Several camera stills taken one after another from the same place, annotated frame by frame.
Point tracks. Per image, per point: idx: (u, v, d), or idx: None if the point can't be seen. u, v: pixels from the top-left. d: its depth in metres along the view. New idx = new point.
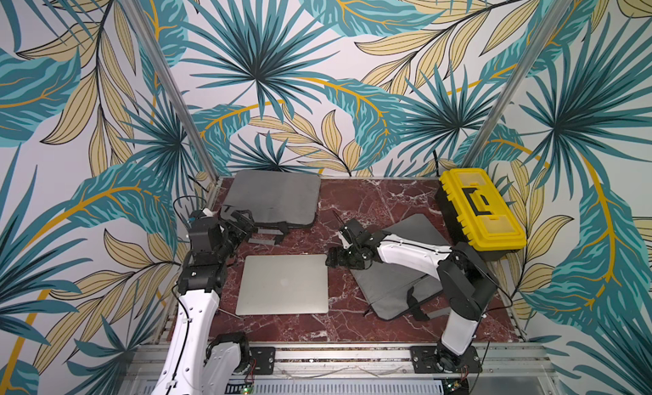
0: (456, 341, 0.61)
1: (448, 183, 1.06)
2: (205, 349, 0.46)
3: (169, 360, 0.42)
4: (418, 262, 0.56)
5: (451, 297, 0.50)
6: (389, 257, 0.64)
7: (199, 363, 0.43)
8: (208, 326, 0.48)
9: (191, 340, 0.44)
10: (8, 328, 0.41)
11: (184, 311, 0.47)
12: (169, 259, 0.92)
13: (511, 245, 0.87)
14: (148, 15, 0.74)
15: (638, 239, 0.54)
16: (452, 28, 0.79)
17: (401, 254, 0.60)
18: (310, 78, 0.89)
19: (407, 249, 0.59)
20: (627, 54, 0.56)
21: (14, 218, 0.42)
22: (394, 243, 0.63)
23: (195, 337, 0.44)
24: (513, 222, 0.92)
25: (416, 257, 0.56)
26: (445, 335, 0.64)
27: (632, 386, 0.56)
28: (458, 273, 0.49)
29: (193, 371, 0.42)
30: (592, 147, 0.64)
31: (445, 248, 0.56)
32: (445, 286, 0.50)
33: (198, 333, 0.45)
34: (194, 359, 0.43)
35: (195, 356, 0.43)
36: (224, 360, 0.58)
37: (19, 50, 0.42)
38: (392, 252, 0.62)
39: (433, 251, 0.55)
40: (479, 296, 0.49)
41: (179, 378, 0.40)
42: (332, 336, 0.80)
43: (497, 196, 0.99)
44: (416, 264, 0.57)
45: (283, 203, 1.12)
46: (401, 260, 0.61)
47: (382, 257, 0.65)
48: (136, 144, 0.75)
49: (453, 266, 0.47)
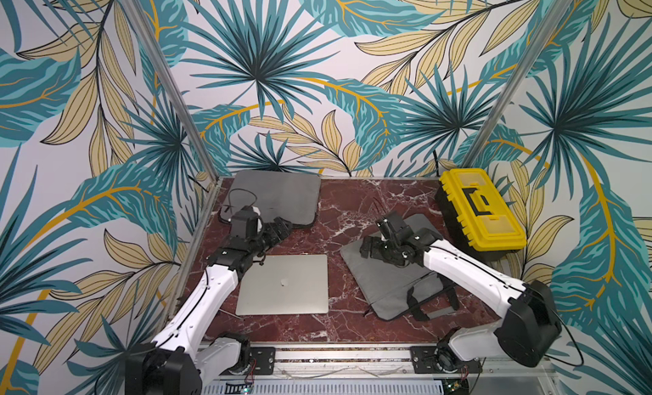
0: (466, 353, 0.61)
1: (448, 183, 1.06)
2: (211, 318, 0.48)
3: (180, 314, 0.45)
4: (473, 286, 0.49)
5: (511, 336, 0.44)
6: (436, 267, 0.55)
7: (203, 329, 0.47)
8: (221, 300, 0.52)
9: (204, 303, 0.47)
10: (8, 328, 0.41)
11: (207, 279, 0.51)
12: (169, 259, 0.92)
13: (511, 245, 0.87)
14: (148, 15, 0.74)
15: (638, 239, 0.54)
16: (452, 29, 0.79)
17: (455, 271, 0.52)
18: (309, 78, 0.89)
19: (464, 268, 0.51)
20: (627, 54, 0.56)
21: (14, 219, 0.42)
22: (448, 255, 0.54)
23: (207, 302, 0.48)
24: (513, 222, 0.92)
25: (474, 282, 0.49)
26: (453, 343, 0.64)
27: (632, 386, 0.56)
28: (531, 317, 0.41)
29: (197, 330, 0.45)
30: (592, 147, 0.63)
31: (516, 284, 0.46)
32: (509, 324, 0.43)
33: (211, 301, 0.48)
34: (200, 321, 0.46)
35: (202, 318, 0.46)
36: (224, 352, 0.59)
37: (19, 51, 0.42)
38: (443, 264, 0.54)
39: (500, 282, 0.47)
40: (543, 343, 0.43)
41: (182, 331, 0.43)
42: (333, 336, 0.80)
43: (497, 197, 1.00)
44: (469, 287, 0.50)
45: (283, 203, 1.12)
46: (452, 275, 0.53)
47: (426, 264, 0.57)
48: (136, 144, 0.75)
49: (530, 309, 0.48)
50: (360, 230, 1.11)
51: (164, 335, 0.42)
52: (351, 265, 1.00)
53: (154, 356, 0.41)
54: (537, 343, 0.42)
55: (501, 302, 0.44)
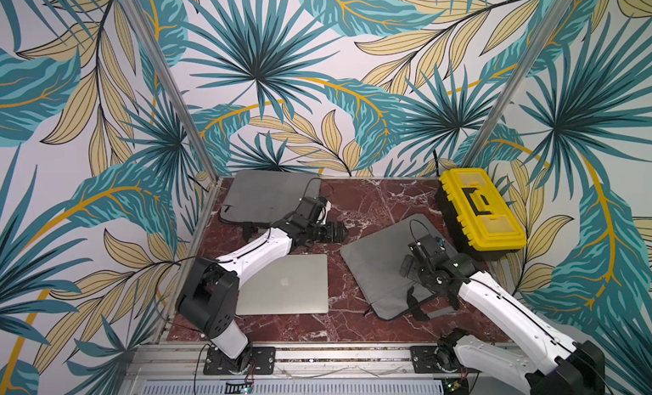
0: (474, 364, 0.60)
1: (448, 183, 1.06)
2: (260, 266, 0.54)
3: (242, 250, 0.52)
4: (513, 331, 0.46)
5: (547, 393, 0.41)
6: (473, 301, 0.52)
7: (251, 269, 0.52)
8: (271, 256, 0.57)
9: (259, 251, 0.53)
10: (8, 328, 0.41)
11: (269, 234, 0.59)
12: (169, 259, 0.92)
13: (511, 245, 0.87)
14: (148, 14, 0.74)
15: (638, 239, 0.54)
16: (452, 28, 0.79)
17: (494, 310, 0.48)
18: (309, 78, 0.89)
19: (507, 311, 0.47)
20: (626, 54, 0.56)
21: (14, 218, 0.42)
22: (490, 292, 0.50)
23: (263, 250, 0.54)
24: (513, 222, 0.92)
25: (515, 327, 0.45)
26: (462, 353, 0.62)
27: (632, 386, 0.56)
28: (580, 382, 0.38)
29: (249, 268, 0.50)
30: (592, 147, 0.64)
31: (566, 341, 0.42)
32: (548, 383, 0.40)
33: (265, 252, 0.54)
34: (254, 262, 0.52)
35: (255, 259, 0.52)
36: (234, 336, 0.60)
37: (19, 50, 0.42)
38: (481, 301, 0.50)
39: (547, 335, 0.43)
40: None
41: (238, 262, 0.49)
42: (332, 336, 0.80)
43: (497, 196, 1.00)
44: (507, 330, 0.47)
45: (283, 203, 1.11)
46: (489, 313, 0.50)
47: (462, 295, 0.54)
48: (136, 144, 0.75)
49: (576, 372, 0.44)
50: (360, 230, 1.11)
51: (227, 259, 0.49)
52: (351, 265, 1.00)
53: (213, 273, 0.48)
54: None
55: (546, 360, 0.41)
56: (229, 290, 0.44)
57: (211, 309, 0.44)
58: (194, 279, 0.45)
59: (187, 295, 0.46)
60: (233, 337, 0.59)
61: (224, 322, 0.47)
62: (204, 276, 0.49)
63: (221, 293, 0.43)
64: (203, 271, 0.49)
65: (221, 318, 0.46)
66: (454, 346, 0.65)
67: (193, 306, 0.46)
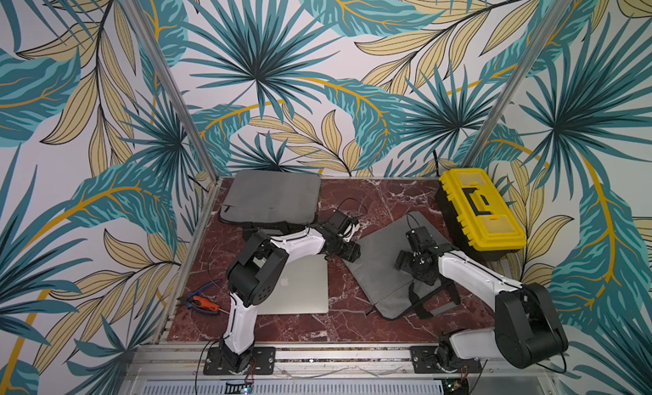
0: (463, 353, 0.62)
1: (448, 182, 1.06)
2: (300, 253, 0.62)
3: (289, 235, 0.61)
4: (478, 286, 0.52)
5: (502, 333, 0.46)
6: (449, 271, 0.61)
7: (292, 255, 0.58)
8: (307, 250, 0.64)
9: (302, 239, 0.62)
10: (8, 328, 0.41)
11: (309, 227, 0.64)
12: (169, 259, 0.92)
13: (512, 245, 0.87)
14: (148, 15, 0.74)
15: (638, 239, 0.54)
16: (452, 28, 0.79)
17: (463, 273, 0.56)
18: (309, 78, 0.89)
19: (470, 270, 0.56)
20: (627, 54, 0.56)
21: (14, 217, 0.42)
22: (459, 259, 0.60)
23: (305, 238, 0.63)
24: (513, 221, 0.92)
25: (477, 281, 0.52)
26: (457, 340, 0.63)
27: (632, 386, 0.56)
28: (519, 309, 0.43)
29: (292, 251, 0.57)
30: (592, 147, 0.64)
31: (514, 281, 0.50)
32: (500, 317, 0.45)
33: (307, 243, 0.62)
34: (296, 249, 0.59)
35: (297, 245, 0.59)
36: (248, 329, 0.62)
37: (19, 50, 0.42)
38: (453, 268, 0.59)
39: (497, 279, 0.51)
40: (537, 347, 0.43)
41: (284, 242, 0.57)
42: (332, 336, 0.80)
43: (497, 197, 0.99)
44: (474, 288, 0.53)
45: (283, 203, 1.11)
46: (461, 279, 0.57)
47: (441, 270, 0.63)
48: (136, 144, 0.75)
49: (517, 300, 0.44)
50: (360, 231, 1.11)
51: (278, 238, 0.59)
52: (351, 265, 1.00)
53: (264, 248, 0.56)
54: (527, 341, 0.43)
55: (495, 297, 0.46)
56: (277, 264, 0.50)
57: (261, 279, 0.51)
58: (250, 248, 0.53)
59: (239, 262, 0.53)
60: (247, 330, 0.62)
61: (267, 294, 0.54)
62: (257, 249, 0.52)
63: (271, 266, 0.51)
64: (257, 243, 0.53)
65: (265, 289, 0.52)
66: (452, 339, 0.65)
67: (242, 273, 0.52)
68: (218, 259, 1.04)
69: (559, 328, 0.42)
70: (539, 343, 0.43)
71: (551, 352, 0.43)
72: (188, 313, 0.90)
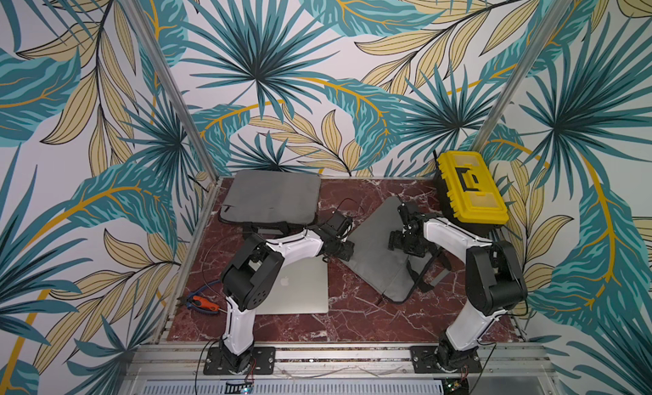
0: (455, 341, 0.64)
1: (444, 162, 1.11)
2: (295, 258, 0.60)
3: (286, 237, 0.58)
4: (455, 245, 0.58)
5: (469, 284, 0.52)
6: (431, 235, 0.67)
7: (289, 258, 0.57)
8: (305, 253, 0.63)
9: (299, 240, 0.61)
10: (8, 328, 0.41)
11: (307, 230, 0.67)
12: (169, 258, 0.92)
13: (493, 219, 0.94)
14: (148, 14, 0.74)
15: (638, 239, 0.54)
16: (452, 28, 0.79)
17: (444, 234, 0.62)
18: (309, 78, 0.89)
19: (450, 229, 0.62)
20: (627, 54, 0.56)
21: (14, 217, 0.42)
22: (441, 222, 0.67)
23: (302, 242, 0.61)
24: (497, 198, 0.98)
25: (455, 241, 0.58)
26: (451, 328, 0.65)
27: (632, 386, 0.56)
28: (486, 260, 0.50)
29: (289, 255, 0.56)
30: (592, 147, 0.64)
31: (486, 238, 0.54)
32: (469, 269, 0.51)
33: (304, 245, 0.61)
34: (293, 251, 0.57)
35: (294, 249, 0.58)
36: (246, 330, 0.62)
37: (19, 50, 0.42)
38: (435, 230, 0.65)
39: (473, 236, 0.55)
40: (500, 293, 0.49)
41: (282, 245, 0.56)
42: (332, 336, 0.80)
43: (489, 178, 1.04)
44: (452, 247, 0.59)
45: (283, 203, 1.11)
46: (441, 241, 0.63)
47: (424, 234, 0.69)
48: (136, 144, 0.75)
49: (485, 253, 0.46)
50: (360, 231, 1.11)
51: (273, 240, 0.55)
52: (351, 265, 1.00)
53: (260, 251, 0.55)
54: (491, 288, 0.49)
55: None
56: (272, 268, 0.49)
57: (255, 283, 0.49)
58: (245, 251, 0.52)
59: (233, 267, 0.52)
60: (245, 330, 0.61)
61: (261, 297, 0.53)
62: (252, 252, 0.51)
63: (266, 270, 0.49)
64: (253, 246, 0.52)
65: (260, 294, 0.51)
66: (450, 337, 0.66)
67: (237, 278, 0.51)
68: (218, 258, 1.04)
69: (521, 279, 0.50)
70: (502, 290, 0.49)
71: (512, 300, 0.49)
72: (188, 313, 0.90)
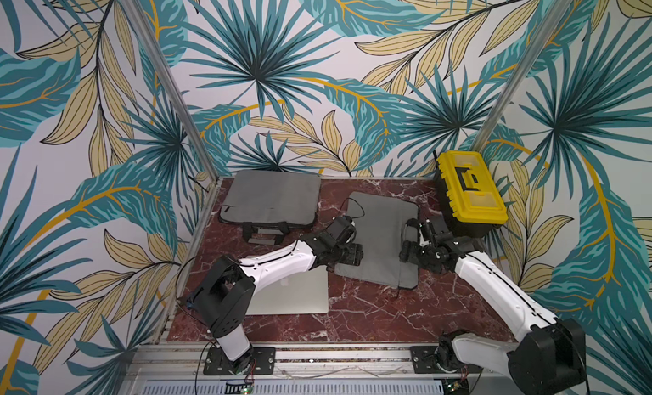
0: (463, 357, 0.62)
1: (444, 162, 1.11)
2: (275, 279, 0.53)
3: (265, 256, 0.53)
4: (499, 303, 0.48)
5: (522, 363, 0.42)
6: (467, 276, 0.55)
7: (270, 279, 0.51)
8: (292, 269, 0.56)
9: (281, 261, 0.53)
10: (8, 328, 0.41)
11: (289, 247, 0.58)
12: (169, 259, 0.92)
13: (493, 219, 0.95)
14: (148, 15, 0.74)
15: (638, 239, 0.54)
16: (452, 29, 0.79)
17: (484, 283, 0.51)
18: (309, 78, 0.89)
19: (497, 285, 0.49)
20: (627, 55, 0.56)
21: (14, 218, 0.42)
22: (482, 268, 0.53)
23: (283, 262, 0.53)
24: (497, 198, 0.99)
25: (500, 298, 0.48)
26: (459, 341, 0.64)
27: (632, 386, 0.56)
28: (552, 349, 0.39)
29: (267, 276, 0.50)
30: (592, 147, 0.64)
31: (548, 314, 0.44)
32: (525, 349, 0.41)
33: (287, 264, 0.54)
34: (273, 273, 0.51)
35: (273, 270, 0.51)
36: (239, 339, 0.60)
37: (19, 50, 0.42)
38: (474, 274, 0.53)
39: (529, 307, 0.45)
40: (560, 381, 0.41)
41: (259, 268, 0.49)
42: (333, 336, 0.80)
43: (488, 180, 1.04)
44: (495, 305, 0.49)
45: (283, 203, 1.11)
46: (482, 290, 0.52)
47: (458, 271, 0.57)
48: (136, 144, 0.75)
49: (550, 340, 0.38)
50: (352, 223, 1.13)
51: (250, 263, 0.49)
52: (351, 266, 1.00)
53: (233, 273, 0.49)
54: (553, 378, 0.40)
55: (522, 326, 0.43)
56: (240, 296, 0.43)
57: (222, 309, 0.44)
58: (216, 274, 0.46)
59: (204, 289, 0.47)
60: (238, 341, 0.60)
61: (233, 324, 0.48)
62: (224, 274, 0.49)
63: (233, 296, 0.44)
64: (223, 268, 0.46)
65: (230, 320, 0.46)
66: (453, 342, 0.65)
67: (209, 301, 0.47)
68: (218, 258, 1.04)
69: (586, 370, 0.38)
70: (563, 384, 0.41)
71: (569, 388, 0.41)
72: (188, 313, 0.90)
